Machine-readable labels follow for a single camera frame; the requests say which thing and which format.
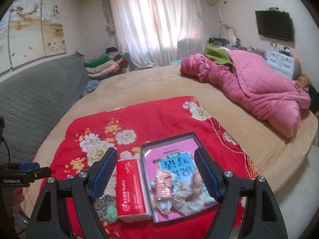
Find flower wall painting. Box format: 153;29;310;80
0;0;67;75

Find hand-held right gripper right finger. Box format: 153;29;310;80
194;147;291;239

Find brown patterned cloth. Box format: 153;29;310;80
296;74;312;92

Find mint printed packet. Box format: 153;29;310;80
152;199;173;216

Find red tissue pack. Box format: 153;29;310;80
116;158;152;222

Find stack of folded blankets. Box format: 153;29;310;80
84;47;130;80

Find shallow grey box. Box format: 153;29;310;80
140;131;220;223

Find pink item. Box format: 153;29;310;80
155;169;175;200

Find cream scrunchie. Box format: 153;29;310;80
173;179;207;216

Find green cloth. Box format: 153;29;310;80
203;45;233;68

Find grey quilted headboard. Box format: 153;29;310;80
0;52;90;165

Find pink scrunchie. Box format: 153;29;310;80
186;172;208;192

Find leopard print scrunchie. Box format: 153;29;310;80
93;195;117;221

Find white drawer cabinet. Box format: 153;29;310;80
266;48;301;80

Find pink printed book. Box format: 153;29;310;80
145;138;217;221

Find blue patterned cloth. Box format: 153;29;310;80
83;80;100;95

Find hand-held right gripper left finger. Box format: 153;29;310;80
25;147;118;239

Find black printed box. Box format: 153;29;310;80
209;38;230;46

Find red floral blanket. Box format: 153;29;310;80
21;96;258;239

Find black television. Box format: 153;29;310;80
255;10;294;42

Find white curved frame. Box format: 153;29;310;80
219;25;237;43

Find beige round bed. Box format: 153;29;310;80
20;65;319;212

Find mint green sponge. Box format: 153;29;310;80
105;204;119;223

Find pink quilt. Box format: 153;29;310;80
180;50;312;140

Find white curtain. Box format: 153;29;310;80
108;0;203;68

